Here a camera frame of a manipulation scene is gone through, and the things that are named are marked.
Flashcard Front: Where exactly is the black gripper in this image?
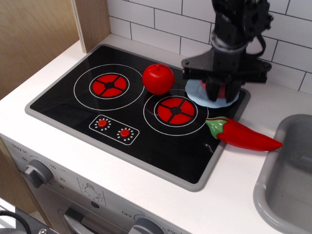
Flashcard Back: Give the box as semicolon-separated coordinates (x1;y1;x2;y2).
181;48;272;103

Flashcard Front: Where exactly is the pink toy cup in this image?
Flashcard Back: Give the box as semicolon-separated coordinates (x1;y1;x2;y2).
200;80;226;98

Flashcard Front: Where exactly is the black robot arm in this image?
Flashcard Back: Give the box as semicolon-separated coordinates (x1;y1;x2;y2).
181;0;273;102

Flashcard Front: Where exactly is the light blue toy plate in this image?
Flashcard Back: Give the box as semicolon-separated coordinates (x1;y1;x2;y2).
185;79;239;109

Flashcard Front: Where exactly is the red toy chili pepper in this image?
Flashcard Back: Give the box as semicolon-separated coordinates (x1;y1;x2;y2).
205;117;282;151

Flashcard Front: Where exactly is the red toy apple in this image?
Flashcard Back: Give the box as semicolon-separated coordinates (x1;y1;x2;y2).
142;63;175;95

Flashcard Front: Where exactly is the black toy stovetop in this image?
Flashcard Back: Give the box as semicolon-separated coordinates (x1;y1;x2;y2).
25;45;251;192

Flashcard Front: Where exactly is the grey toy sink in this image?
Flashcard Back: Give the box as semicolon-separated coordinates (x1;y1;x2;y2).
253;114;312;234

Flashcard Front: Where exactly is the grey temperature knob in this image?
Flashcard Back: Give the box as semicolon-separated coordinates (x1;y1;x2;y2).
128;218;163;234

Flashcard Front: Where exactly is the white toy oven front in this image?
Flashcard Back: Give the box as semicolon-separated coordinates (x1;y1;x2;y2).
0;137;185;234

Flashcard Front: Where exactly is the wooden side panel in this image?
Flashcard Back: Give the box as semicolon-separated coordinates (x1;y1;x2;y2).
0;0;111;98

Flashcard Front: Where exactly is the grey timer knob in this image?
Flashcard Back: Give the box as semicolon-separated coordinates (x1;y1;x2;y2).
25;160;53;188

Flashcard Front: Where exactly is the grey oven door handle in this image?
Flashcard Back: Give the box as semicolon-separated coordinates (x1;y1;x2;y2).
63;208;98;234

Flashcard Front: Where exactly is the black device with cable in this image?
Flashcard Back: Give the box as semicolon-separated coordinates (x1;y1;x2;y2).
0;208;57;234

